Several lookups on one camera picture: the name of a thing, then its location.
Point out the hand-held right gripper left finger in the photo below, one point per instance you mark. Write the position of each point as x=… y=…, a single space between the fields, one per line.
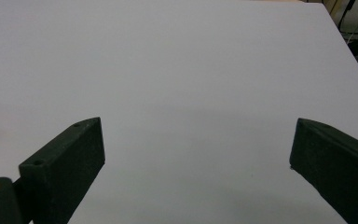
x=62 y=168

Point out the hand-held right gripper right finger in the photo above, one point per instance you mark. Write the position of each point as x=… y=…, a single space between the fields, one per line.
x=338 y=168

